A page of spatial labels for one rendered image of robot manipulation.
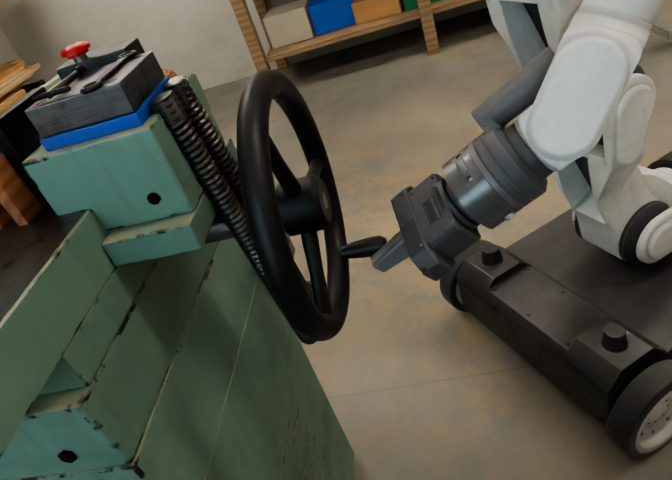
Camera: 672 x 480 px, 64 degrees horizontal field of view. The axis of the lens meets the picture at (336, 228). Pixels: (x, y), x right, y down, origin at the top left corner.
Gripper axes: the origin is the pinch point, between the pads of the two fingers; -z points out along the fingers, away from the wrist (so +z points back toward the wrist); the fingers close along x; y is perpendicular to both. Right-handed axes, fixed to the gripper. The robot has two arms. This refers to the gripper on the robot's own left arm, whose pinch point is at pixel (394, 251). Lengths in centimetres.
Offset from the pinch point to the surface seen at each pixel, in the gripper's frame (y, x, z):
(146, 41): -39, 334, -165
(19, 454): 27.6, -16.4, -28.0
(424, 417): -62, 8, -43
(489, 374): -73, 14, -28
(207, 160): 24.2, 2.4, -2.5
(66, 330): 30.1, -11.5, -14.6
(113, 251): 27.6, -2.7, -13.4
